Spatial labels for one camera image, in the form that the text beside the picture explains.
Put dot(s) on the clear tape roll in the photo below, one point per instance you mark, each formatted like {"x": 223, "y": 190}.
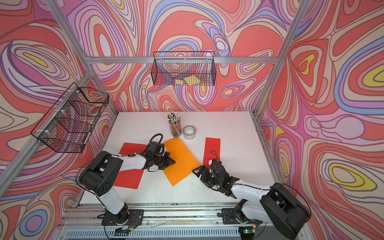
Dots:
{"x": 189, "y": 132}

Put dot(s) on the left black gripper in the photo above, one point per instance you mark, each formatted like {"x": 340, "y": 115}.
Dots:
{"x": 168, "y": 163}

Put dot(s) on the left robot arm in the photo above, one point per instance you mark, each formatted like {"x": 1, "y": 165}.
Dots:
{"x": 100, "y": 175}

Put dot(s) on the yellow sticky notes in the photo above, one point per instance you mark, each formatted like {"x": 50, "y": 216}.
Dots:
{"x": 189, "y": 80}

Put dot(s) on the back wall wire basket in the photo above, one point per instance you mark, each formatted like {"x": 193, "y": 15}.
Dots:
{"x": 172, "y": 65}

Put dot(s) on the pencil cup with pencils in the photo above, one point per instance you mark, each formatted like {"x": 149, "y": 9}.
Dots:
{"x": 174, "y": 120}

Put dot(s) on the orange paper sheet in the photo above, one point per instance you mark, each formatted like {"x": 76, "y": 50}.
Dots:
{"x": 185, "y": 162}

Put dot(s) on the red paper sheet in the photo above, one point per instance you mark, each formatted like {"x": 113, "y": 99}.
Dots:
{"x": 130, "y": 179}
{"x": 212, "y": 151}

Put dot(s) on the left wall wire basket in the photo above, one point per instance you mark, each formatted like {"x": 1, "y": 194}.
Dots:
{"x": 69, "y": 123}

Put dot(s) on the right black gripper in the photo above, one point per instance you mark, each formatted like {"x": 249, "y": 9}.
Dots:
{"x": 203, "y": 177}

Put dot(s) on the wall wire basket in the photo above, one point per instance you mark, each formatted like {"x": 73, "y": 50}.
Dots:
{"x": 69, "y": 123}
{"x": 172, "y": 65}

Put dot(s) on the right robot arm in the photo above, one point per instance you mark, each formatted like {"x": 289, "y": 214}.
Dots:
{"x": 275, "y": 205}

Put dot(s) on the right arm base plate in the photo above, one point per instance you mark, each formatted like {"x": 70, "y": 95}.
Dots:
{"x": 233, "y": 216}

